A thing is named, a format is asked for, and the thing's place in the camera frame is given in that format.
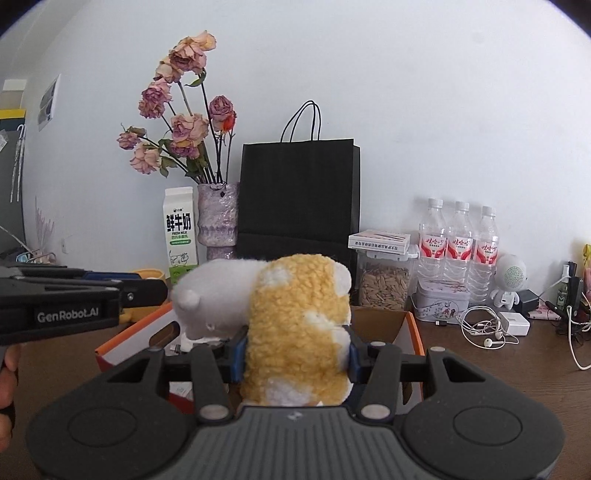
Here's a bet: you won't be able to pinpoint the white green milk carton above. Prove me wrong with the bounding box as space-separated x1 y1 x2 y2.
164 187 199 284

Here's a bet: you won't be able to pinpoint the white and yellow plush toy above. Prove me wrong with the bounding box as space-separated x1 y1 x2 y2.
172 253 352 407

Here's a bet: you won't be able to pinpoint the person's left hand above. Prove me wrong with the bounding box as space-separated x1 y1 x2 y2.
0 344 22 452

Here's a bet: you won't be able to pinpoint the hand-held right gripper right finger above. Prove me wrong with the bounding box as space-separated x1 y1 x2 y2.
344 325 485 422

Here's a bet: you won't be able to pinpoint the yellow and dark box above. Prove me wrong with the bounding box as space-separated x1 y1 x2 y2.
0 108 26 132

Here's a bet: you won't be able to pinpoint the wall poster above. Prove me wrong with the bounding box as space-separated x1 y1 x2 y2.
37 74 62 132

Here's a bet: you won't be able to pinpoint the green spray bottle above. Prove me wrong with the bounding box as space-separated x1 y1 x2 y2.
556 265 573 310

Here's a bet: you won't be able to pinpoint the clear jar of seeds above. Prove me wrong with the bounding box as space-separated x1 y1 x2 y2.
355 244 419 310

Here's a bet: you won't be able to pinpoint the black power adapter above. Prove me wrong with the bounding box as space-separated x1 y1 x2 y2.
513 290 540 315

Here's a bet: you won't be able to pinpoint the printed tin box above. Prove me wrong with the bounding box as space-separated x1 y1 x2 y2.
411 279 472 321

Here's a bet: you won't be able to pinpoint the purple ceramic vase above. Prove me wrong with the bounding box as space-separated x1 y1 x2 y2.
198 182 241 264

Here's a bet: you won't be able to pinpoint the white charger block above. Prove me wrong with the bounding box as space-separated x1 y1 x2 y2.
499 311 531 337

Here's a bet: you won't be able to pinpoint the grey refrigerator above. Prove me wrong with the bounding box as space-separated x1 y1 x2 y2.
0 129 26 259

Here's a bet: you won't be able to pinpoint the white wired earphones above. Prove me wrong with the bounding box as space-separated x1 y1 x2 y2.
459 305 520 348

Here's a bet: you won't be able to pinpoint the orange cardboard box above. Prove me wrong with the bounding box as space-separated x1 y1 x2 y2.
95 302 426 416

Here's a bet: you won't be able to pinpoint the flat white box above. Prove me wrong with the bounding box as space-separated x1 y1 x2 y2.
348 229 411 252

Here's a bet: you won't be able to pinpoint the white robot-shaped speaker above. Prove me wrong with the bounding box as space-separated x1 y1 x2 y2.
490 253 527 310

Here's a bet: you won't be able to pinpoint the yellow mug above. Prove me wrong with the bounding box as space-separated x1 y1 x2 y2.
120 267 168 324

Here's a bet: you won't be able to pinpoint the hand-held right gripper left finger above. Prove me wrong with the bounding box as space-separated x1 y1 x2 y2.
105 327 249 425

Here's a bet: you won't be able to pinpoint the dried pink roses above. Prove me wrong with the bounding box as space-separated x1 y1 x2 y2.
116 30 237 185

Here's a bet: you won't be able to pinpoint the pink desk organizer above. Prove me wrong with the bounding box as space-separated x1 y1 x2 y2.
18 251 56 266

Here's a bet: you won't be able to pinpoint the black paper bag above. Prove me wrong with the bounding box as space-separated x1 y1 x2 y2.
236 100 362 305

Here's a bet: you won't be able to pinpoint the brown cardboard carton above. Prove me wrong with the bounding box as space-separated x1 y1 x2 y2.
0 78 28 109

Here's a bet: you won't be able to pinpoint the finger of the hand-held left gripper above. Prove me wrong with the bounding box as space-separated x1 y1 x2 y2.
119 279 169 315
0 265 167 287

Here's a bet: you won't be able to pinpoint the clear water bottle red label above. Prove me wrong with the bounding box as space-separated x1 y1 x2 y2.
418 198 448 282
468 205 502 296
445 200 476 287

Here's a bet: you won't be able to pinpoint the white cable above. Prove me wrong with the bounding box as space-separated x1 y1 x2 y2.
568 305 591 370

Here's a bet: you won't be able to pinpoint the black phone stand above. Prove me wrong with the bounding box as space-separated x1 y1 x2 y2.
554 261 586 335

